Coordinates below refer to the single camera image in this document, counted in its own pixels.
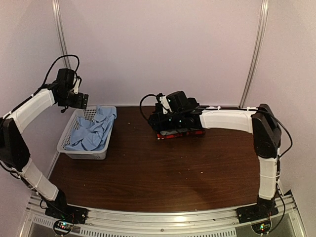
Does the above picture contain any black shirt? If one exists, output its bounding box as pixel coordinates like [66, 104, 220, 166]
[153, 98, 200, 115]

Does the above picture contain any red plaid shirt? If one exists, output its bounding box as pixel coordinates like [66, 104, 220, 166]
[157, 129, 205, 140]

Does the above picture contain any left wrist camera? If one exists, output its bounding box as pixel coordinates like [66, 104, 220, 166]
[56, 68, 82, 94]

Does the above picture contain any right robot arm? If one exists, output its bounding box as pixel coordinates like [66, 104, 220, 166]
[146, 104, 281, 218]

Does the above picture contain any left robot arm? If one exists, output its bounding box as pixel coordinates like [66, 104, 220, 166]
[0, 82, 89, 219]

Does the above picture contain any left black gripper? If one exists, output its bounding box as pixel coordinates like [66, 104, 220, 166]
[58, 89, 87, 109]

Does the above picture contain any right aluminium frame post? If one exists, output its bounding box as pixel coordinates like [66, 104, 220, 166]
[238, 0, 269, 108]

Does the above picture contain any light blue long sleeve shirt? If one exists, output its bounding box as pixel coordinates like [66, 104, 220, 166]
[65, 105, 117, 151]

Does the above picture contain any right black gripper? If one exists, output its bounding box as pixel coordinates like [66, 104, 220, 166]
[148, 112, 184, 130]

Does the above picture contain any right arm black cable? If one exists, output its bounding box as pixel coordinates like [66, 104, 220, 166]
[139, 93, 163, 124]

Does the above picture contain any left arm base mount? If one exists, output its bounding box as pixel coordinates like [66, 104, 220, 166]
[45, 205, 88, 236]

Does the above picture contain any white plastic laundry basket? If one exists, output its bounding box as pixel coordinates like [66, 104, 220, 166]
[57, 105, 117, 160]

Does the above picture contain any front aluminium rail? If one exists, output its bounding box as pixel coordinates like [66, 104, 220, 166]
[18, 195, 307, 237]

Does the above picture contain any grey shirt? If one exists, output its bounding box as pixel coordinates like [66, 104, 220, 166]
[160, 128, 189, 136]

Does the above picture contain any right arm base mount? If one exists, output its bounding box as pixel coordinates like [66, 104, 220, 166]
[236, 204, 278, 235]

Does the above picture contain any left aluminium frame post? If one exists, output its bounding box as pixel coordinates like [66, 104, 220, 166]
[52, 0, 68, 56]

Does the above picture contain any aluminium frame post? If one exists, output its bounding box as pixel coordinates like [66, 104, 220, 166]
[52, 0, 68, 56]
[238, 0, 269, 108]

